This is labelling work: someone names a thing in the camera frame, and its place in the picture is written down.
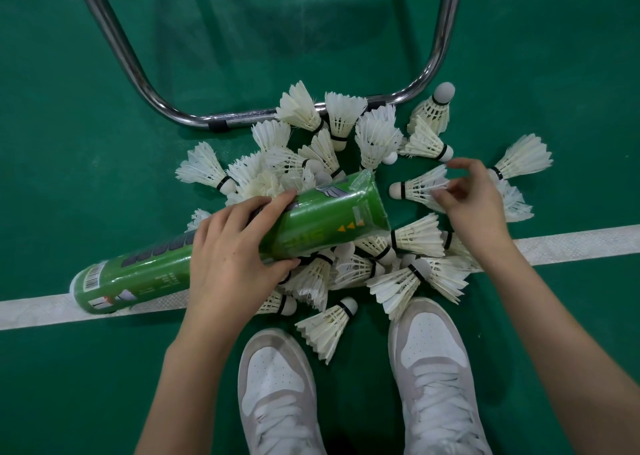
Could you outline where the person's right hand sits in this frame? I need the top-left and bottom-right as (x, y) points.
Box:
(431, 157), (516, 272)

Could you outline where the person's left hand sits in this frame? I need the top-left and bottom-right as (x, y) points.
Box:
(175, 189), (301, 346)

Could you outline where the single feather shuttlecock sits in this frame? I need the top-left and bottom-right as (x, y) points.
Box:
(389, 165), (451, 213)

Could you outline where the bright green glossy shuttlecock tube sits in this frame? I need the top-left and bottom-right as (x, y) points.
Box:
(69, 169), (391, 316)

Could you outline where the pile of white shuttlecocks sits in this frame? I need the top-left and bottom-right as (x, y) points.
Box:
(175, 79), (555, 366)

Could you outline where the black chair with chrome frame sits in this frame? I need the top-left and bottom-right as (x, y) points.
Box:
(67, 0), (467, 132)

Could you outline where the person's left forearm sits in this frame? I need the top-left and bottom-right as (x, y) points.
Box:
(135, 325), (236, 455)

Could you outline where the person's right forearm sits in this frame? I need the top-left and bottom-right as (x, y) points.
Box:
(479, 242), (640, 455)

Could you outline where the person's left shoe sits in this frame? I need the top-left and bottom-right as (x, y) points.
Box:
(237, 328), (327, 455)

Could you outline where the person's shoe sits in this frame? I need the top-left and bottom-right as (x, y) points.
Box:
(388, 297), (493, 455)
(237, 328), (327, 455)

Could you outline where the person's right shoe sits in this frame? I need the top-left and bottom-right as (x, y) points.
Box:
(388, 297), (493, 455)

